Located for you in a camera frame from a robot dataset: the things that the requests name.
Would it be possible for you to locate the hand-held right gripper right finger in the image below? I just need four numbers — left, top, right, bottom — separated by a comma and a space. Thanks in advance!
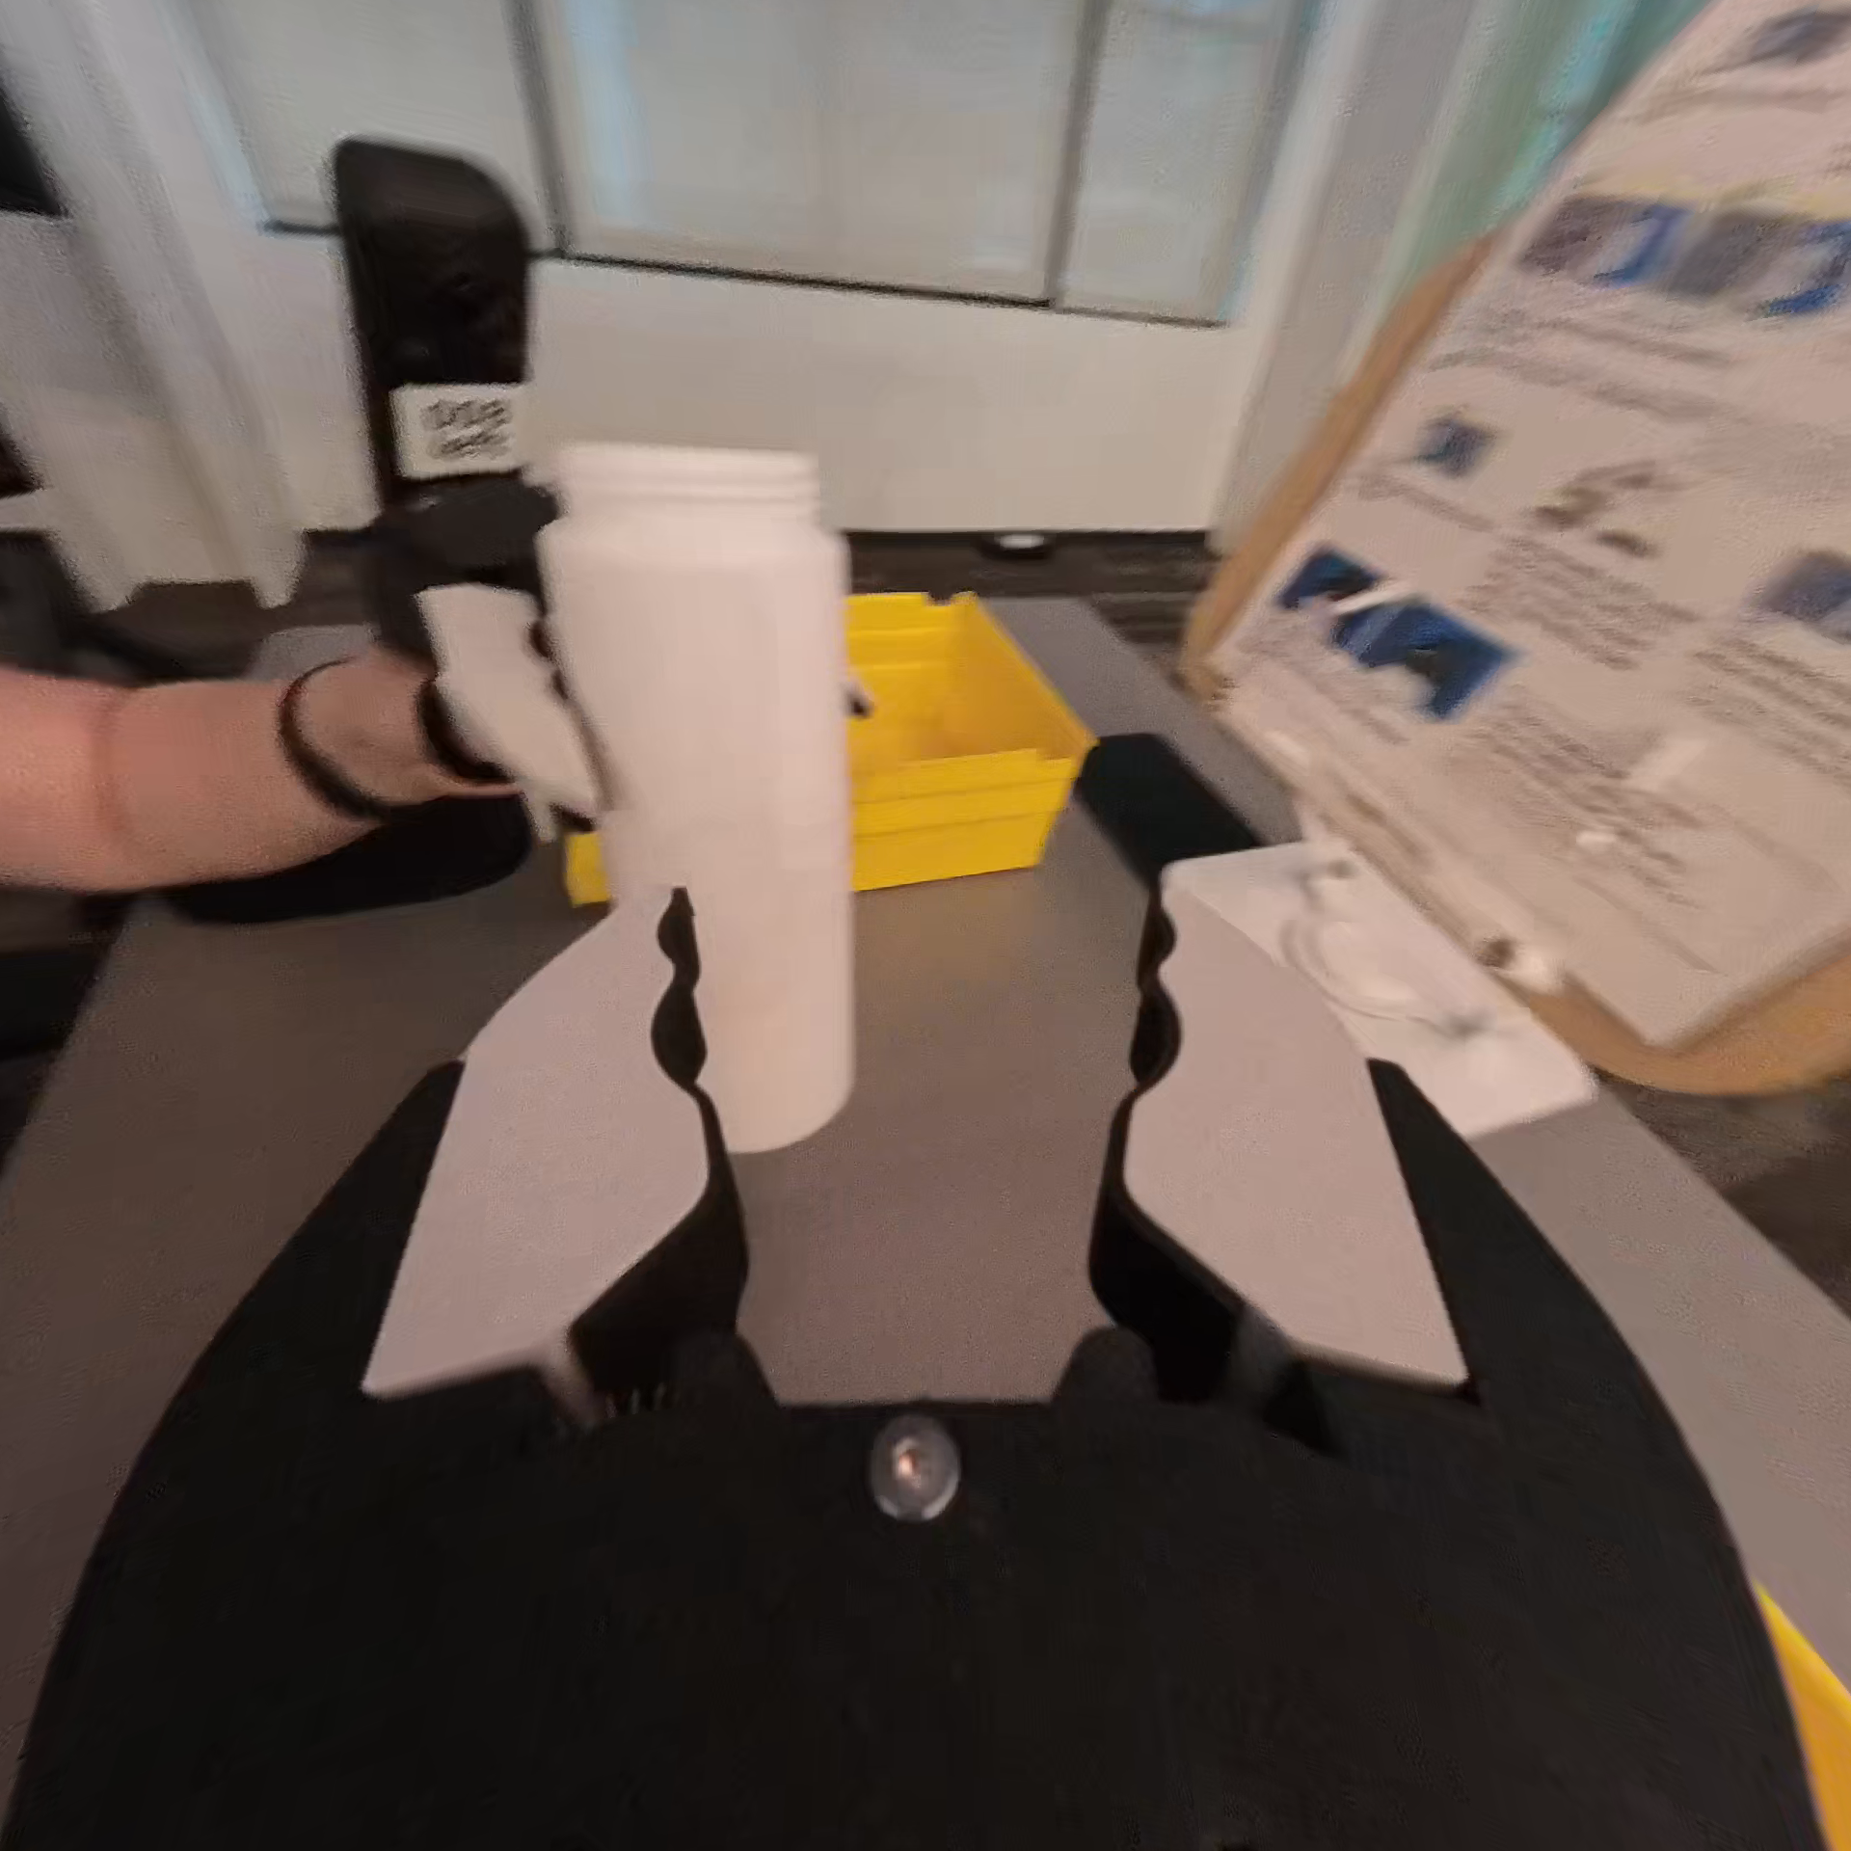
1090, 873, 1477, 1396

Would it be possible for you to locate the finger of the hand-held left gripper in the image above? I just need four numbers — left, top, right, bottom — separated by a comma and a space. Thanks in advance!
420, 585, 612, 843

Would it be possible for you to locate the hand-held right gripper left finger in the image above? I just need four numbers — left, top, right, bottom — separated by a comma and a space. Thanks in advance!
360, 884, 753, 1402

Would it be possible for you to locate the white plastic bottle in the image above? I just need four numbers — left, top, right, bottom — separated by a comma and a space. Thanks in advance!
536, 440, 858, 1159

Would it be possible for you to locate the yellow plastic bin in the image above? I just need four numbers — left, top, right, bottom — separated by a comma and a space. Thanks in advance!
1750, 1583, 1851, 1851
565, 591, 1097, 910

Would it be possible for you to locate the person's left forearm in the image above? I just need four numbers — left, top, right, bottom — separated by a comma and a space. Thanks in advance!
0, 667, 312, 894

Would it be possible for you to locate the person's left hand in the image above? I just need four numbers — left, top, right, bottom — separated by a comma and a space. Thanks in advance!
321, 650, 521, 817

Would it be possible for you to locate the large window with blinds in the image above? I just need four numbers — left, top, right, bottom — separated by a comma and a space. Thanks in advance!
188, 0, 1320, 326

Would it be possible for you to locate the printed instruction sheet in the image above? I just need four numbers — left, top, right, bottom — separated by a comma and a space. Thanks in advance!
1207, 0, 1851, 1049

